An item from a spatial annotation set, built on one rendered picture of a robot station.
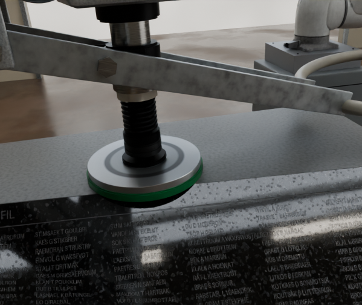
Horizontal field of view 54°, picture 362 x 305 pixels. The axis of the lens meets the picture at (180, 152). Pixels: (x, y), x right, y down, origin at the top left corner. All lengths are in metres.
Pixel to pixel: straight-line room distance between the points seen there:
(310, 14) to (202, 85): 1.17
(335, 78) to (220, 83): 1.12
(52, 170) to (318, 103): 0.54
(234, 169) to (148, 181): 0.17
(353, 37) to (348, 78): 5.03
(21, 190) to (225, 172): 0.37
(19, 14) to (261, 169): 5.15
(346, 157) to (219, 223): 0.29
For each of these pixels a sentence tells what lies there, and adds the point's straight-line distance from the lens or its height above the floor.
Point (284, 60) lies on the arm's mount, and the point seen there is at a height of 0.84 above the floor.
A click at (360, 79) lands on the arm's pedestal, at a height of 0.76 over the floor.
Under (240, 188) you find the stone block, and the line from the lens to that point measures 0.64.
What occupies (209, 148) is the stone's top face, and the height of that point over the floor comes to 0.87.
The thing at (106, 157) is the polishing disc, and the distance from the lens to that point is 0.69.
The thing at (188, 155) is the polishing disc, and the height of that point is 0.90.
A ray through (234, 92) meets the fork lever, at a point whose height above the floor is 1.01.
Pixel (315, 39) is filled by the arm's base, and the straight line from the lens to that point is 1.74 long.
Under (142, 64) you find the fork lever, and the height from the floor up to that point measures 1.08.
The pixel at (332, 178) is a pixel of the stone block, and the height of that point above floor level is 0.86.
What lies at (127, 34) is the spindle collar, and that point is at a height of 1.12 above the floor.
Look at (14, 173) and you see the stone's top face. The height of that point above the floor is 0.87.
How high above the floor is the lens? 1.20
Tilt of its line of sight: 26 degrees down
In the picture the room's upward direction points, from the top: 4 degrees counter-clockwise
